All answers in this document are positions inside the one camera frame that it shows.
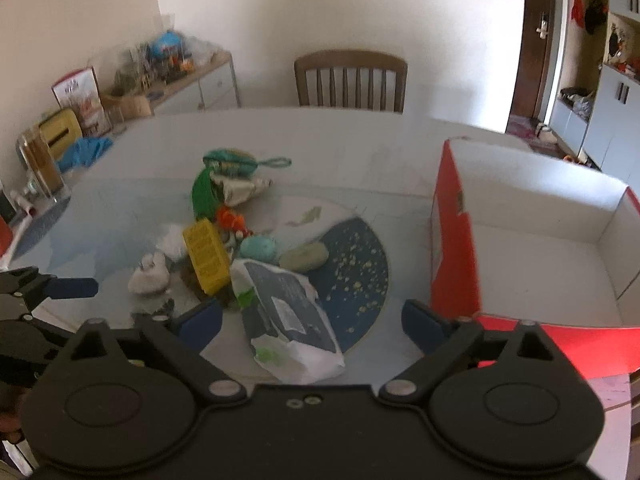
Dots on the red white snack bag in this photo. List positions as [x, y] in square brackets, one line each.
[79, 91]

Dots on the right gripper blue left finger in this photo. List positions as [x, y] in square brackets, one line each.
[198, 327]

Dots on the white drawer sideboard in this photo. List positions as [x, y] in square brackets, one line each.
[208, 88]

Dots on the green tassel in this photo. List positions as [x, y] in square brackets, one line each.
[205, 197]

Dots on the white blue plastic pouch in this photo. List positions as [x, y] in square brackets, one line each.
[290, 334]

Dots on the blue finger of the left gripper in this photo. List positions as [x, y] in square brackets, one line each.
[70, 288]

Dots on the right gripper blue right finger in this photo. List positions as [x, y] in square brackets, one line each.
[424, 327]

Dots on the yellow rectangular box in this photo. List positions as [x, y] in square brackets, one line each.
[209, 259]

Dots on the red phone case box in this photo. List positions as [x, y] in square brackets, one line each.
[6, 236]

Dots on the blue globe toy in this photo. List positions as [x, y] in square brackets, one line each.
[166, 45]

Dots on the white wall cabinet unit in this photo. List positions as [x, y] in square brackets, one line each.
[595, 114]

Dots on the red patterned rug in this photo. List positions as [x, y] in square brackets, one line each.
[524, 128]

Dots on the yellow tissue box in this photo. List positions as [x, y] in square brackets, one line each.
[60, 131]

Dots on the wooden slat-back chair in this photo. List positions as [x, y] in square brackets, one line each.
[352, 79]

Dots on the red white cardboard box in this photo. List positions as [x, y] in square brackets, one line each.
[517, 236]

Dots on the teal embroidered sachet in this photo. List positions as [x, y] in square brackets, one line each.
[235, 163]

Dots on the teal round case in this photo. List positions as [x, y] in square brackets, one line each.
[260, 248]

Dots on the blue rubber gloves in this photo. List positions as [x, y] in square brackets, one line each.
[84, 153]

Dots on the white crystal bag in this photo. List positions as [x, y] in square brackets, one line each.
[171, 243]

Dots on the orange carrot charm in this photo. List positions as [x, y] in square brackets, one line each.
[232, 222]

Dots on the glass jar brown contents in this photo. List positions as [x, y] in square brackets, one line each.
[39, 160]

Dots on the brown woven coaster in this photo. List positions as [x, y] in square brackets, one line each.
[224, 296]

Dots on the pale green soap bar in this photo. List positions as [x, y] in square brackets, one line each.
[304, 258]

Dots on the brown wooden door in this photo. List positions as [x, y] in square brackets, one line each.
[533, 65]

